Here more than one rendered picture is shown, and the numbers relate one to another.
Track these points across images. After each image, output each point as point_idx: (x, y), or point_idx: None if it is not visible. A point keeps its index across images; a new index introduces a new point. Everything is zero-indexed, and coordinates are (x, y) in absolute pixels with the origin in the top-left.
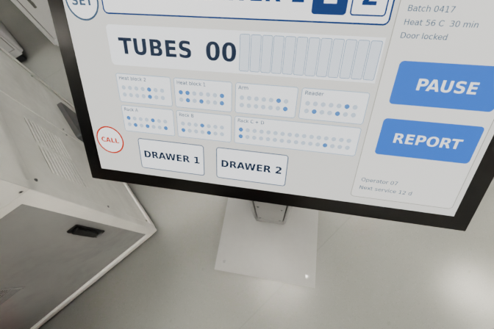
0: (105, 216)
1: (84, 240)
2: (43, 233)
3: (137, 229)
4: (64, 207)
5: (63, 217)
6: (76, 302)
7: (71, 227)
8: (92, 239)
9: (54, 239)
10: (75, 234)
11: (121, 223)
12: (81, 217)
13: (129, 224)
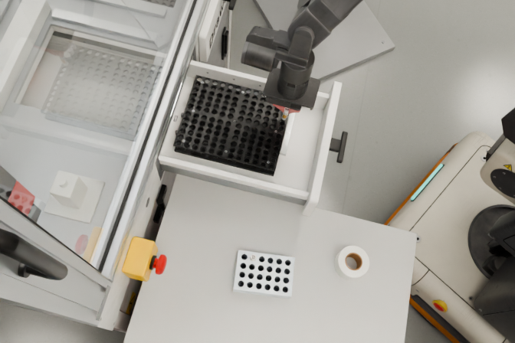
0: (231, 22)
1: (219, 60)
2: (220, 27)
3: (227, 66)
4: None
5: (225, 10)
6: None
7: (223, 30)
8: (220, 63)
9: (218, 44)
10: (227, 37)
11: (229, 45)
12: (229, 14)
13: (229, 51)
